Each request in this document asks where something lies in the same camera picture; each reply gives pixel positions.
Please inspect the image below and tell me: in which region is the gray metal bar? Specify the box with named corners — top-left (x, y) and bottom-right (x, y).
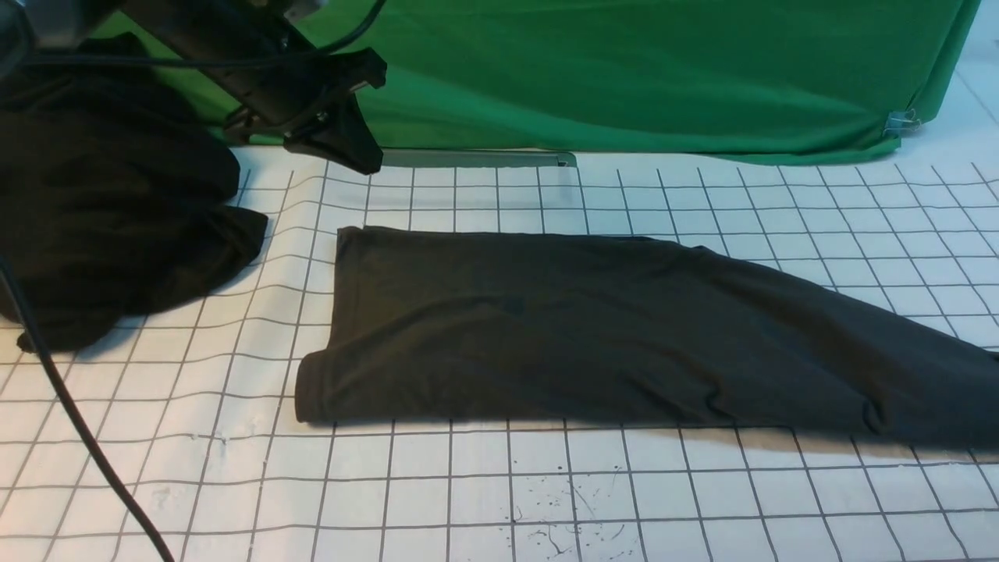
top-left (382, 149), bottom-right (578, 169)

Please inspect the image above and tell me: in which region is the green backdrop cloth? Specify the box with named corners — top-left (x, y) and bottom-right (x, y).
top-left (352, 1), bottom-right (979, 165)

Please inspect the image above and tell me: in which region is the black left camera cable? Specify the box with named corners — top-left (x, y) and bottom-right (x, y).
top-left (0, 0), bottom-right (387, 562)

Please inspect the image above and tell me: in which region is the black crumpled garment pile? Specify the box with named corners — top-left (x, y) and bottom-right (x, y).
top-left (1, 66), bottom-right (268, 353)

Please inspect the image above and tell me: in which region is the gray long-sleeve shirt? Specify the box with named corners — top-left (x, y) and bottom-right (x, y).
top-left (295, 226), bottom-right (998, 450)

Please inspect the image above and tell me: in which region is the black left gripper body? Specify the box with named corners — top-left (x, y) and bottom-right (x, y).
top-left (0, 0), bottom-right (344, 133)

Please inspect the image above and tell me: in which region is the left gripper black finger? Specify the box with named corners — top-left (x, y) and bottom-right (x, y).
top-left (332, 48), bottom-right (388, 102)
top-left (284, 98), bottom-right (384, 176)

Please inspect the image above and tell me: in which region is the metal binder clip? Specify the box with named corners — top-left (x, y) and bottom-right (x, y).
top-left (883, 108), bottom-right (922, 138)

